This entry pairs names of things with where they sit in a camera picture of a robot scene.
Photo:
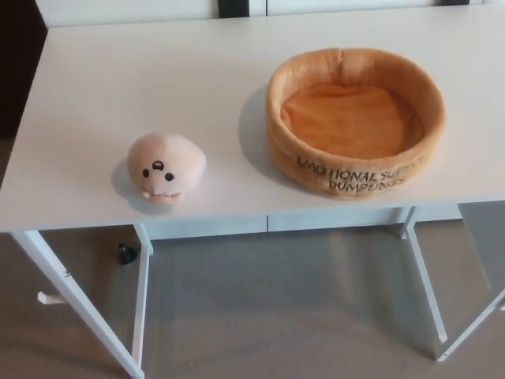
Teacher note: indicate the beige plush dumpling toy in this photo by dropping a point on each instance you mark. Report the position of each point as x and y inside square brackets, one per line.
[167, 163]

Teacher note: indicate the orange round plush basket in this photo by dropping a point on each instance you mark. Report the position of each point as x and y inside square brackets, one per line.
[343, 118]

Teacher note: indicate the black caster wheel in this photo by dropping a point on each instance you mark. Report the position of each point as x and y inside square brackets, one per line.
[127, 254]

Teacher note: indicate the black chair back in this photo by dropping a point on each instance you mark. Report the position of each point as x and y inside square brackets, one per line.
[233, 7]

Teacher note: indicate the white table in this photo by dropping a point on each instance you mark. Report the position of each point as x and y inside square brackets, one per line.
[118, 10]

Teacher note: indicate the white hook under table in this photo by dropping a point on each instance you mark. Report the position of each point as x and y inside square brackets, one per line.
[49, 299]

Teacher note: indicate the dark brown furniture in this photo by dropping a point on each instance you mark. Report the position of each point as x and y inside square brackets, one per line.
[17, 67]

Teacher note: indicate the white table leg frame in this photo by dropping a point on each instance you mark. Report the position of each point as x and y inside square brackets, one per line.
[79, 294]
[424, 272]

